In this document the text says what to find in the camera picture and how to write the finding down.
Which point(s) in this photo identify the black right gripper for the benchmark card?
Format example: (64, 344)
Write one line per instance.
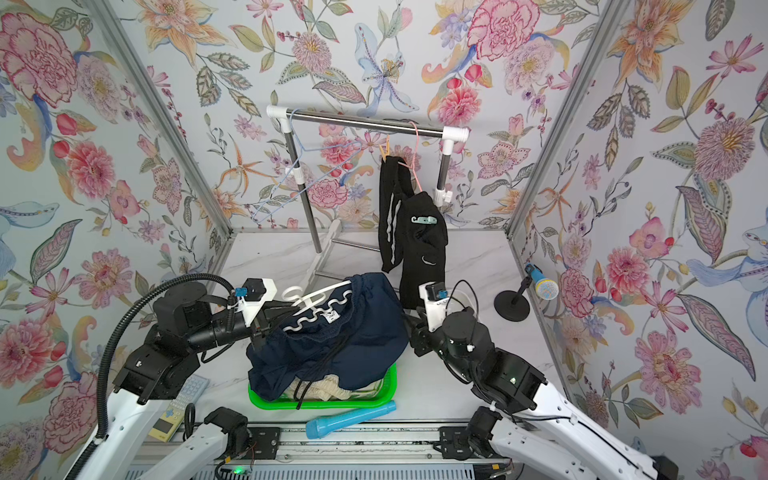
(421, 340)

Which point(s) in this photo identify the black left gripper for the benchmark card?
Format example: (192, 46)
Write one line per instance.
(263, 321)

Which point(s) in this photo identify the white hanger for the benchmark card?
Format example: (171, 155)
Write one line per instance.
(323, 304)

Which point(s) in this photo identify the beige shorts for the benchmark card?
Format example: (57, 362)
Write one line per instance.
(327, 389)

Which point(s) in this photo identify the navy blue shorts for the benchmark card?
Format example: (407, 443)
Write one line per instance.
(359, 348)

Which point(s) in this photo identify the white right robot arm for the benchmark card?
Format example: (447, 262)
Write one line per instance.
(523, 416)

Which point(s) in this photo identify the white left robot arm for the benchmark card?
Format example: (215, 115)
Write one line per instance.
(199, 318)

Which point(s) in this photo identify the black shorts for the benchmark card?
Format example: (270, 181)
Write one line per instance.
(420, 250)

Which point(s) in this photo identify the pink hanger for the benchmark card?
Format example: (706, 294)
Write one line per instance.
(410, 157)

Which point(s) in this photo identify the tan clothespin on black shorts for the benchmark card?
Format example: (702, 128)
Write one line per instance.
(385, 149)

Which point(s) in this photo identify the blue toy microphone on stand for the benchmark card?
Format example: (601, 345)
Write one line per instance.
(515, 306)

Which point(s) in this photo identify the teal flashlight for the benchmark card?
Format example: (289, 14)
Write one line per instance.
(323, 426)

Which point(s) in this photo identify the grey remote calculator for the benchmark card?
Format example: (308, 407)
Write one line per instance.
(173, 417)

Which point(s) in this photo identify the steel clothes rack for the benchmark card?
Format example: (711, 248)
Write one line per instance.
(323, 245)

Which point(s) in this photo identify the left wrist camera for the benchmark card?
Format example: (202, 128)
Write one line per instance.
(252, 296)

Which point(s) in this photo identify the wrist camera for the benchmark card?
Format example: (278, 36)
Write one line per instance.
(252, 296)
(435, 298)

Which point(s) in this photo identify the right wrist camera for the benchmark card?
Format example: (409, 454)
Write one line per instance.
(435, 298)

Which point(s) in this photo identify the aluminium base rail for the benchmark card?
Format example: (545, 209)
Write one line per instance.
(367, 452)

